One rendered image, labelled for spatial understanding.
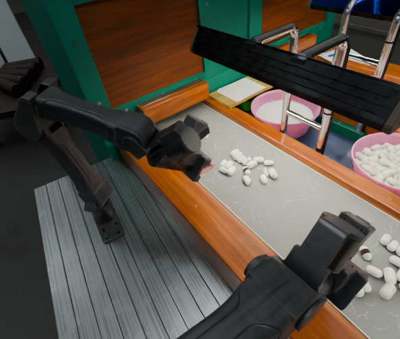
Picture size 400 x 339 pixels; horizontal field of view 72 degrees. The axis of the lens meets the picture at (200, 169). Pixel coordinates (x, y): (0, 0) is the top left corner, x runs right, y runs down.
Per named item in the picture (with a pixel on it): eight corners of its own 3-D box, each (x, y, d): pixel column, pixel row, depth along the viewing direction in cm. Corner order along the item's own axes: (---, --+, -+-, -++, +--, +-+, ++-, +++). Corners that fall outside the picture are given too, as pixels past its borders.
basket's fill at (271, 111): (285, 147, 103) (286, 135, 99) (244, 124, 117) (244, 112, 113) (323, 124, 111) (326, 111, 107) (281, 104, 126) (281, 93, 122)
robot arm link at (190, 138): (206, 134, 60) (168, 93, 56) (194, 160, 54) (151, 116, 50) (172, 154, 67) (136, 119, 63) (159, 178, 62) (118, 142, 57)
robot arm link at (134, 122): (158, 115, 60) (31, 70, 61) (141, 140, 54) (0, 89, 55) (154, 154, 69) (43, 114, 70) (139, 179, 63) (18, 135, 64)
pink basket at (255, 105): (320, 146, 103) (324, 125, 96) (248, 143, 108) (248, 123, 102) (313, 109, 121) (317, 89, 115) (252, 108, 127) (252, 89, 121)
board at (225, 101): (229, 109, 112) (229, 106, 111) (207, 96, 121) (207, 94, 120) (285, 81, 124) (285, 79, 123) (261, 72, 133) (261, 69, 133)
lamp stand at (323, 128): (285, 198, 87) (308, 56, 56) (242, 166, 99) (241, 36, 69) (323, 170, 94) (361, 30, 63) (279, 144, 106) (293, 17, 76)
